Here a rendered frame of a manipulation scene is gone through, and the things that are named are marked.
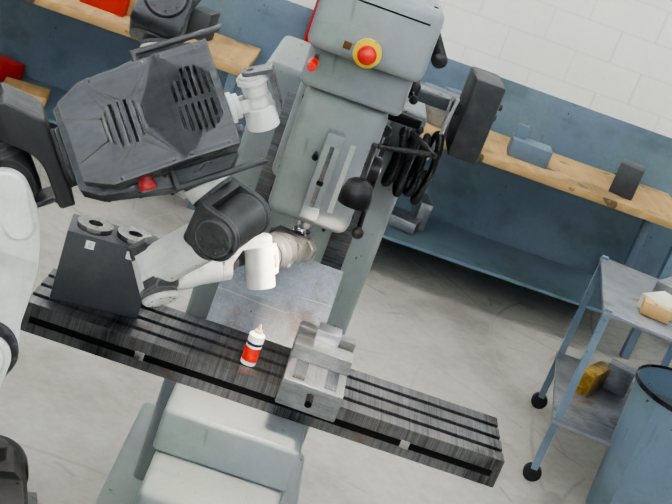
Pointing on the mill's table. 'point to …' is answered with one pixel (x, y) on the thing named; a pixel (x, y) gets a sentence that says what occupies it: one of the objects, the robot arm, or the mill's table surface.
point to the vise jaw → (322, 354)
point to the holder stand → (99, 266)
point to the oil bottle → (253, 347)
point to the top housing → (381, 31)
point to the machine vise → (313, 381)
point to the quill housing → (347, 112)
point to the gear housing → (357, 82)
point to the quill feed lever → (373, 189)
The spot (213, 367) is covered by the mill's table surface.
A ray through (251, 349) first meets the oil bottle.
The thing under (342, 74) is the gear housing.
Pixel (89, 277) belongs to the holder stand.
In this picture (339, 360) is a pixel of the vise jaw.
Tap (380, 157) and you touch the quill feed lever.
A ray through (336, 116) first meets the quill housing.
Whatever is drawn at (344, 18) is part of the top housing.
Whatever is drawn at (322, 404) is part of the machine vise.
